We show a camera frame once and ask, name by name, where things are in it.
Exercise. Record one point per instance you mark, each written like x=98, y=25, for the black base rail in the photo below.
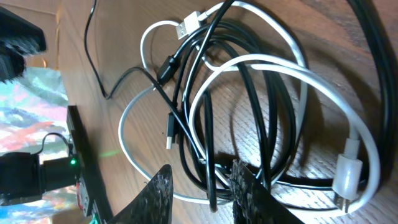
x=91, y=189

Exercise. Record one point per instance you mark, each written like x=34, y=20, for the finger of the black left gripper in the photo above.
x=19, y=38

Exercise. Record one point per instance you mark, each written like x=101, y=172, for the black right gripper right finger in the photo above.
x=252, y=202

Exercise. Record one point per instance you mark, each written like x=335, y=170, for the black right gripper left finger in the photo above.
x=153, y=204

